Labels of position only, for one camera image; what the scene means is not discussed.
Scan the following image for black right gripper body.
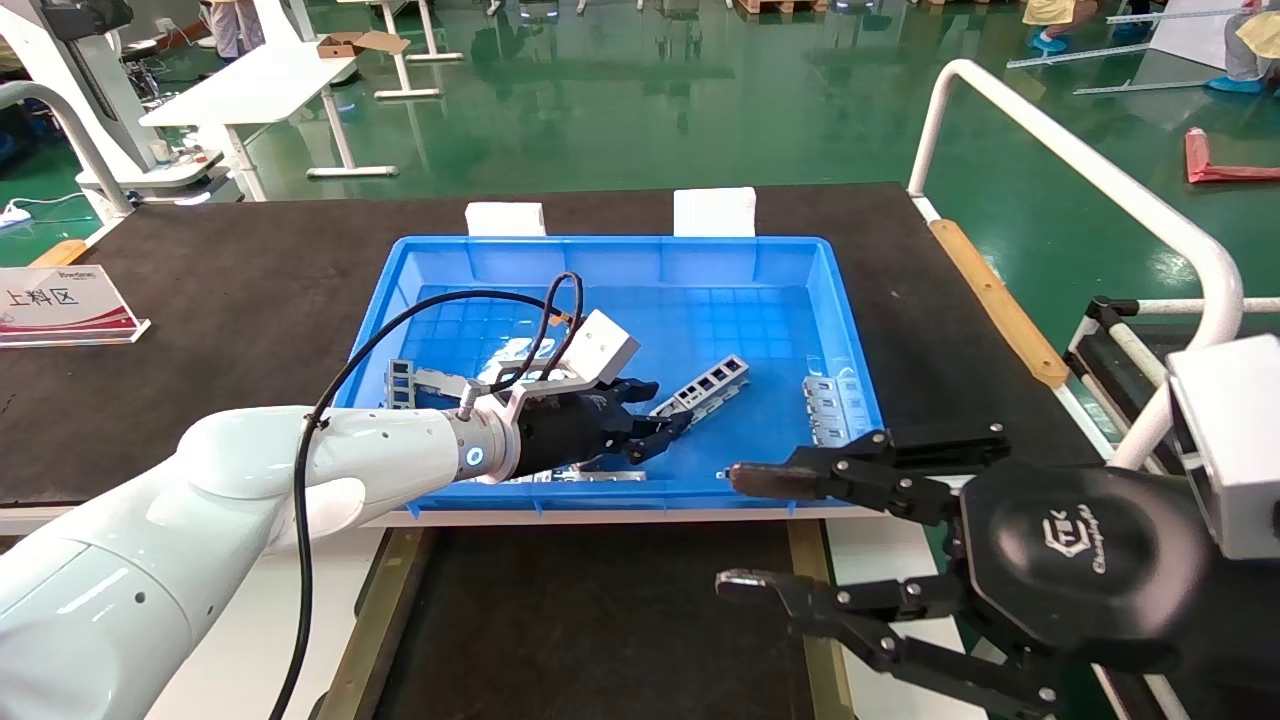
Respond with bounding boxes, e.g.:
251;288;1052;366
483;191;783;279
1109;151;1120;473
960;465;1217;674

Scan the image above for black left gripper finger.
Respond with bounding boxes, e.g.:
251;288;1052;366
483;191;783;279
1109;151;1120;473
599;409;694;472
599;377;660;412

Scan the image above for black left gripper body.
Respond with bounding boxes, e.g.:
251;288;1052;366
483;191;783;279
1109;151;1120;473
514;386;642;477

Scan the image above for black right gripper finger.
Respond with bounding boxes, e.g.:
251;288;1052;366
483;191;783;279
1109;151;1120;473
726;422;1012;527
714;567;1067;720

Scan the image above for grey windowed metal bracket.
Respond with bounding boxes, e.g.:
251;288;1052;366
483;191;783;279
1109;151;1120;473
650;355;751;426

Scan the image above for long thin metal part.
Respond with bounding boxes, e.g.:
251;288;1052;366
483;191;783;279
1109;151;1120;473
505;467;648;485

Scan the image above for slotted metal part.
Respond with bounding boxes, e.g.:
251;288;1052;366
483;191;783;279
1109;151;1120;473
803;376;863;448

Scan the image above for black container mat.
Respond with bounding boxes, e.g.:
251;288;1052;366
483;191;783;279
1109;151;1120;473
375;522;813;720

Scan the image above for blue plastic bin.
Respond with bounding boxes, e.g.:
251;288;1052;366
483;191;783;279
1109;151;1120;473
306;236;894;516

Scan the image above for flat grey metal plate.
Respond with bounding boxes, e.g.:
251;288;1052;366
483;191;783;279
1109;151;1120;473
413;367;483;403

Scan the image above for white foam block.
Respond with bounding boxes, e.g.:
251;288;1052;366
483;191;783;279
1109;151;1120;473
466;203;547;238
673;188;757;238

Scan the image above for black cart with white tube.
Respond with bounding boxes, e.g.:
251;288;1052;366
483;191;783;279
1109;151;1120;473
1065;296;1280;451

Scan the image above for long wooden strip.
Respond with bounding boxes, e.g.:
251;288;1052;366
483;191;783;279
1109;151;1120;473
928;218;1071;390

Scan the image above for white table legs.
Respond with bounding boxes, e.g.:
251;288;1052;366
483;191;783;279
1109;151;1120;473
340;0;466;101

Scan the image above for white tube railing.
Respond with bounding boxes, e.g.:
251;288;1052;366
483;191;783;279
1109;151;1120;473
905;59;1246;471

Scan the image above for red folded object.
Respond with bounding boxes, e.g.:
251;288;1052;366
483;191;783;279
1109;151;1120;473
1185;128;1280;185

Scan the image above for open cardboard box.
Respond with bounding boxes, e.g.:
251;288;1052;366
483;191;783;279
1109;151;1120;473
317;30;412;60

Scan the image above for white table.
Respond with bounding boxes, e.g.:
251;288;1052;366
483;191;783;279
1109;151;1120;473
138;42;399;204

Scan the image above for person with blue shoe covers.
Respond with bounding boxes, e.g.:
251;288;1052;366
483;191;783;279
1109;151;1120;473
1020;0;1106;56

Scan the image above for red and white sign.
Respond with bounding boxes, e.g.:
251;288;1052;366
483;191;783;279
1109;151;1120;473
0;265;152;349

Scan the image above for person in light clothes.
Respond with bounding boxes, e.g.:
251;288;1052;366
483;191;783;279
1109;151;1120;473
200;0;266;59

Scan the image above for short wooden piece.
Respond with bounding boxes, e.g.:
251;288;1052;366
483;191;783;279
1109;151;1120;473
30;238;91;269

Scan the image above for person in grey trousers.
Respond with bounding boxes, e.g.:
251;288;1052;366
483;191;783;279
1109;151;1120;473
1205;5;1280;96

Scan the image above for white board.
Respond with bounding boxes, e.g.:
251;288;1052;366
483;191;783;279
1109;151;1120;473
1150;0;1261;71

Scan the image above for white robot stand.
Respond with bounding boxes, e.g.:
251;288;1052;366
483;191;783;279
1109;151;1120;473
0;0;241;216

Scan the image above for grey curved handrail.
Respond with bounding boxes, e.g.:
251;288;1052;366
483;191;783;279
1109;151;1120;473
0;80;136;221

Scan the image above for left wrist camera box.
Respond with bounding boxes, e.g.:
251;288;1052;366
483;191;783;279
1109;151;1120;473
505;308;642;431

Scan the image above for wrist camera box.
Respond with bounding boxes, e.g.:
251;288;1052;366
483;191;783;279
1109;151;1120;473
1167;334;1280;561
505;308;642;431

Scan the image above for brass coloured rail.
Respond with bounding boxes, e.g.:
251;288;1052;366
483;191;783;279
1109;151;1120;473
787;520;856;720

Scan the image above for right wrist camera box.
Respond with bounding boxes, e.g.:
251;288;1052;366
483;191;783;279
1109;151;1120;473
1167;334;1280;561

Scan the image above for aluminium profile rail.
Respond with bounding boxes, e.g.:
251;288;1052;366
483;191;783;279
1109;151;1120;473
1072;78;1211;97
1005;42;1163;69

